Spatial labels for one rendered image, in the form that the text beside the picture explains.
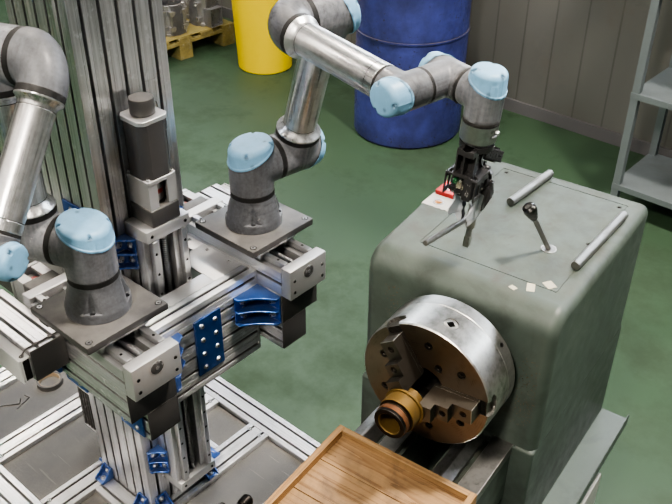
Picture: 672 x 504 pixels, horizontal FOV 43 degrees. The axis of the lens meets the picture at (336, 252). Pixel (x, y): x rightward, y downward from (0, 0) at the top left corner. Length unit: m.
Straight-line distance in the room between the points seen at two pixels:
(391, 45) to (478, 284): 3.15
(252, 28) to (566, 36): 2.11
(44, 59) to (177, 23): 4.82
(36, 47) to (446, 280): 0.98
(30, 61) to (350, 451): 1.08
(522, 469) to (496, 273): 0.49
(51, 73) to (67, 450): 1.65
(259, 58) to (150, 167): 4.18
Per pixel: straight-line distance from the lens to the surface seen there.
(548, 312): 1.88
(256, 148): 2.16
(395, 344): 1.83
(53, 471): 3.03
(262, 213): 2.22
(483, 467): 2.05
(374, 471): 1.99
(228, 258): 2.31
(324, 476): 1.98
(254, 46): 6.16
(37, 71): 1.72
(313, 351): 3.64
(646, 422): 3.55
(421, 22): 4.89
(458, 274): 1.95
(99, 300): 1.97
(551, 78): 5.59
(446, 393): 1.86
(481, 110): 1.69
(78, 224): 1.92
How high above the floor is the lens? 2.37
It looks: 34 degrees down
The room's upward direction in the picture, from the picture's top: straight up
